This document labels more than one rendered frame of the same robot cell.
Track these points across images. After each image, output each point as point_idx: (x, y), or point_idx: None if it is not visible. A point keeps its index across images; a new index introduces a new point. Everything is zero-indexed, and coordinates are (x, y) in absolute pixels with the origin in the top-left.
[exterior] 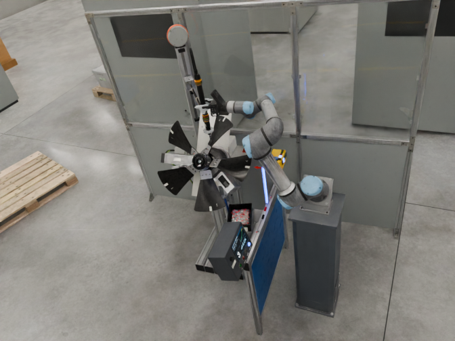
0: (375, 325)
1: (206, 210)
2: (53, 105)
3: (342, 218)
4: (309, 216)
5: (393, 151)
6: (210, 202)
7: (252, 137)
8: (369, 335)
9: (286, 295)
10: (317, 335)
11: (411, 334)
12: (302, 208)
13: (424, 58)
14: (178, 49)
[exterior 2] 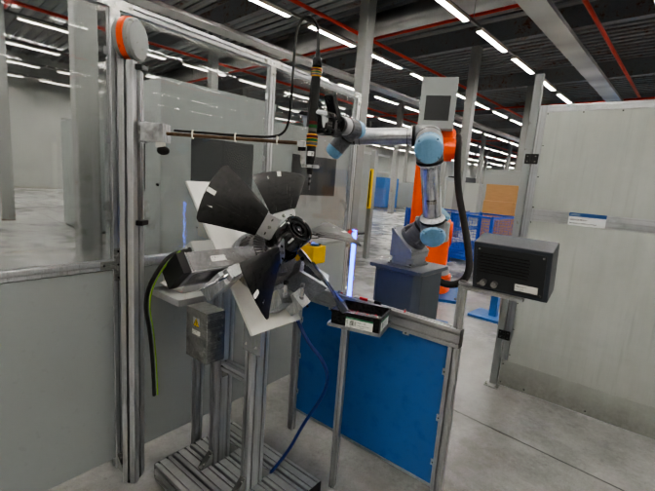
0: None
1: (345, 308)
2: None
3: None
4: (424, 268)
5: (336, 249)
6: (338, 296)
7: (435, 132)
8: (456, 420)
9: (375, 459)
10: (449, 456)
11: (458, 397)
12: (410, 265)
13: (354, 149)
14: (135, 62)
